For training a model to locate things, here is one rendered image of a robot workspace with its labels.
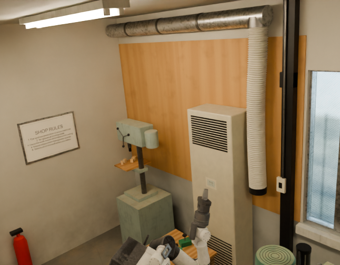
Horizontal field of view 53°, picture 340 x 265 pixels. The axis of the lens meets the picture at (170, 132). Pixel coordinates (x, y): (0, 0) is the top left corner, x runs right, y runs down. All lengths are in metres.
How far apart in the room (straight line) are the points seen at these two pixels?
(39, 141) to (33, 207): 0.76
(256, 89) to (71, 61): 2.18
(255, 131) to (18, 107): 2.41
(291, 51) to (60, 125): 2.59
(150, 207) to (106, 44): 2.00
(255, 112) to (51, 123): 2.26
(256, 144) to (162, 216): 1.58
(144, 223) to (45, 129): 1.51
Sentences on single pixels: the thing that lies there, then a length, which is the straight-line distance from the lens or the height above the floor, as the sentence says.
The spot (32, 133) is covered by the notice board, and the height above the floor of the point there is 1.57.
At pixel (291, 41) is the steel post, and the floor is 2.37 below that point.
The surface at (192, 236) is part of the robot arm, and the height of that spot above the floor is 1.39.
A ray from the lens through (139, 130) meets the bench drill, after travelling 3.50.
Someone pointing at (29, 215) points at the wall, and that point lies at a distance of 4.21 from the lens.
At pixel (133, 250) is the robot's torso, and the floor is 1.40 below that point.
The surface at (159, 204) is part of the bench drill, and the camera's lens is 3.91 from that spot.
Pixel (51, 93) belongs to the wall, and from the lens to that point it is 3.98.
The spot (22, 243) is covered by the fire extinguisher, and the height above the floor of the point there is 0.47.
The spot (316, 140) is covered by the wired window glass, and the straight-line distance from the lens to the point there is 2.91.
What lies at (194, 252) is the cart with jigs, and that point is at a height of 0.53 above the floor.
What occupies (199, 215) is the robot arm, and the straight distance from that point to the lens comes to 1.98.
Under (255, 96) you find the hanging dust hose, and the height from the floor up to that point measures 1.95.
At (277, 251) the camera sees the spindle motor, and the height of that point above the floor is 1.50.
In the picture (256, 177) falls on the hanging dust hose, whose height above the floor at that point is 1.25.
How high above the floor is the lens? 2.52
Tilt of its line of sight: 17 degrees down
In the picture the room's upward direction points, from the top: 5 degrees counter-clockwise
